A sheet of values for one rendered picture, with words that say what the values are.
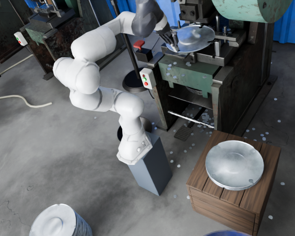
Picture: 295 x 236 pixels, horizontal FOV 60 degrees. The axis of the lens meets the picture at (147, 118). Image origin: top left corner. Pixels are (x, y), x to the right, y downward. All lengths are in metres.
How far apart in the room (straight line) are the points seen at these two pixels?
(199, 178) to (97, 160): 0.99
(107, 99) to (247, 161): 0.79
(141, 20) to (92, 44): 0.29
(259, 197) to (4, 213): 1.81
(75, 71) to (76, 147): 1.42
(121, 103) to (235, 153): 0.67
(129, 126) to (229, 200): 0.61
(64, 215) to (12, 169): 0.99
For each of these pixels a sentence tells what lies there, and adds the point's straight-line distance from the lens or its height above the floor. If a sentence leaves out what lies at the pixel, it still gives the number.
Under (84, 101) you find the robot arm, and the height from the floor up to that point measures 0.98.
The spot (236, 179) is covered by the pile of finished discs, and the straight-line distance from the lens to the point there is 1.40.
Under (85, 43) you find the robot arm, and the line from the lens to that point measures 1.00.
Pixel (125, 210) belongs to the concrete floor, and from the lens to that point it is 1.84.
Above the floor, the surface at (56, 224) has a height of 0.25.
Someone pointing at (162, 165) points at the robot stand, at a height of 0.21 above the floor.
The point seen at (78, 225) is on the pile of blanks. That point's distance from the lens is 1.68.
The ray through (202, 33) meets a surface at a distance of 1.64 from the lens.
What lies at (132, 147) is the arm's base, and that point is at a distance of 1.40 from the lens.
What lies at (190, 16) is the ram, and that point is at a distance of 1.55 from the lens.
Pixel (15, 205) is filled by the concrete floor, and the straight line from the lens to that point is 2.33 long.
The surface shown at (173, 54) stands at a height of 0.78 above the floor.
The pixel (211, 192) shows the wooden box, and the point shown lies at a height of 0.35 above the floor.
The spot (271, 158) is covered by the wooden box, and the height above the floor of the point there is 0.35.
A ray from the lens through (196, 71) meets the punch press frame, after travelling 1.57.
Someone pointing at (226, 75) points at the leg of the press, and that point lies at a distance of 1.52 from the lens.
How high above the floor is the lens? 1.60
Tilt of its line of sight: 45 degrees down
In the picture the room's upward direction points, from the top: 20 degrees counter-clockwise
